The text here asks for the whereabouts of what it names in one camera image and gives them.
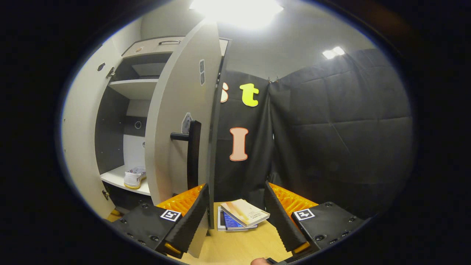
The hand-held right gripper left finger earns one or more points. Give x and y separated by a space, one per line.
191 221

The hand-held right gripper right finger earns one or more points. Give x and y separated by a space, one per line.
280 217

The white canvas shoe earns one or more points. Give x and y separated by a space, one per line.
134 178

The grey cabinet door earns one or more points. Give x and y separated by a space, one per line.
79 129
173 92

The grey shoe cabinet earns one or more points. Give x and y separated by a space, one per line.
134 88

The metal door hinge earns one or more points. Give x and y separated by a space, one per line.
110 72
105 194

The grey cabinet drawer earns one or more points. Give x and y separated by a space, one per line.
147 48

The white book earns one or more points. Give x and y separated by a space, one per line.
220 221

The tan cover book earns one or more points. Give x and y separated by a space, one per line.
244 212

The black backdrop cloth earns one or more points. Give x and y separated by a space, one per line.
331 147

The small ceiling light panel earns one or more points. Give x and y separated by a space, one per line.
333 52

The large ceiling light panel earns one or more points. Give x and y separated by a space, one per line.
235 13

